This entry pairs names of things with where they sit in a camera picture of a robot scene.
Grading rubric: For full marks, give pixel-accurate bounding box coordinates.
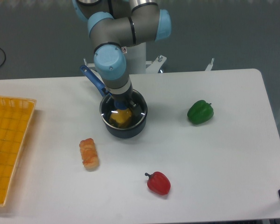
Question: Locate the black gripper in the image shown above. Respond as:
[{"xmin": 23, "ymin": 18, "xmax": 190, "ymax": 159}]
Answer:
[{"xmin": 104, "ymin": 87, "xmax": 141, "ymax": 117}]

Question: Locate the glass pot lid blue knob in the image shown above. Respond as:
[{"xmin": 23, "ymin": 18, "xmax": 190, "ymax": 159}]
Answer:
[{"xmin": 99, "ymin": 90, "xmax": 148, "ymax": 130}]

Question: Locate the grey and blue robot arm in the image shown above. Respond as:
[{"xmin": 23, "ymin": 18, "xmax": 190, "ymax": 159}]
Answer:
[{"xmin": 72, "ymin": 0, "xmax": 172, "ymax": 116}]

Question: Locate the yellow bell pepper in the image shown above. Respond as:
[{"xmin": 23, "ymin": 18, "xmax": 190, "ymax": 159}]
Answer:
[{"xmin": 109, "ymin": 108, "xmax": 133, "ymax": 128}]

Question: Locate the orange bread loaf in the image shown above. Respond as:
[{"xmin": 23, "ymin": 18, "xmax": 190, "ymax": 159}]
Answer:
[{"xmin": 79, "ymin": 138, "xmax": 99, "ymax": 170}]

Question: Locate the green bell pepper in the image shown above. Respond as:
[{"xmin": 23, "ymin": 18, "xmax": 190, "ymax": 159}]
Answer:
[{"xmin": 187, "ymin": 100, "xmax": 214, "ymax": 125}]

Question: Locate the red bell pepper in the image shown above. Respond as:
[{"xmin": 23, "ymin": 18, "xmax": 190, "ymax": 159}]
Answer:
[{"xmin": 145, "ymin": 171, "xmax": 171, "ymax": 196}]

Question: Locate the yellow woven basket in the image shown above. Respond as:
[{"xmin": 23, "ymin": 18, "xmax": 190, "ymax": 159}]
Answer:
[{"xmin": 0, "ymin": 96, "xmax": 36, "ymax": 207}]

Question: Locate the dark pot with blue handle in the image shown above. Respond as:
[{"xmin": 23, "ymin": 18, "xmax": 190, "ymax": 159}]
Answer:
[{"xmin": 80, "ymin": 65, "xmax": 147, "ymax": 139}]

